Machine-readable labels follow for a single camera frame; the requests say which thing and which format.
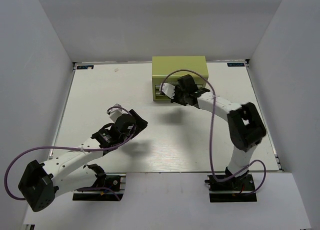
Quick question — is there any green metal drawer toolbox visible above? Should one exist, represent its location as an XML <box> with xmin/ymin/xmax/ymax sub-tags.
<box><xmin>152</xmin><ymin>56</ymin><xmax>209</xmax><ymax>101</ymax></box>

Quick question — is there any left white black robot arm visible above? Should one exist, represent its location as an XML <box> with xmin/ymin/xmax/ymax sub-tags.
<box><xmin>18</xmin><ymin>106</ymin><xmax>148</xmax><ymax>212</ymax></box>

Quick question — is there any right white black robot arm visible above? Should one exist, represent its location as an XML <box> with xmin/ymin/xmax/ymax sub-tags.
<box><xmin>161</xmin><ymin>74</ymin><xmax>267</xmax><ymax>190</ymax></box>

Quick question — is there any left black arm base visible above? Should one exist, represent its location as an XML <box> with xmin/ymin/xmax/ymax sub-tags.
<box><xmin>72</xmin><ymin>164</ymin><xmax>126</xmax><ymax>202</ymax></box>

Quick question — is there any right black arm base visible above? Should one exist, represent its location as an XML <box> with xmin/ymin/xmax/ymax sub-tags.
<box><xmin>204</xmin><ymin>174</ymin><xmax>257</xmax><ymax>203</ymax></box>

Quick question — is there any right blue corner label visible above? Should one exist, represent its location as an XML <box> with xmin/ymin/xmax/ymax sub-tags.
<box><xmin>227</xmin><ymin>62</ymin><xmax>245</xmax><ymax>67</ymax></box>

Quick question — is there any blue corner label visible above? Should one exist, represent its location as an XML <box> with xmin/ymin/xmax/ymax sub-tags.
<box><xmin>76</xmin><ymin>65</ymin><xmax>94</xmax><ymax>70</ymax></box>
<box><xmin>227</xmin><ymin>62</ymin><xmax>245</xmax><ymax>67</ymax></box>

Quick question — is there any left blue corner label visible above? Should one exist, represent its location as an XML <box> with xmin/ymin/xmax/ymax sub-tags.
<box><xmin>76</xmin><ymin>65</ymin><xmax>94</xmax><ymax>70</ymax></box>

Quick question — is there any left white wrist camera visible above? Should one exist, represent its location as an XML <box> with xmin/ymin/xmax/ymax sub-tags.
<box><xmin>106</xmin><ymin>104</ymin><xmax>123</xmax><ymax>123</ymax></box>

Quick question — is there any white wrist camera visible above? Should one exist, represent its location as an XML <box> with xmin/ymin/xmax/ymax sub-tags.
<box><xmin>159</xmin><ymin>83</ymin><xmax>178</xmax><ymax>100</ymax></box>
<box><xmin>106</xmin><ymin>104</ymin><xmax>123</xmax><ymax>123</ymax></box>

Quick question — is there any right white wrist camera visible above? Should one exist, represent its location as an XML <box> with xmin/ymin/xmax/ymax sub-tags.
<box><xmin>159</xmin><ymin>83</ymin><xmax>178</xmax><ymax>100</ymax></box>

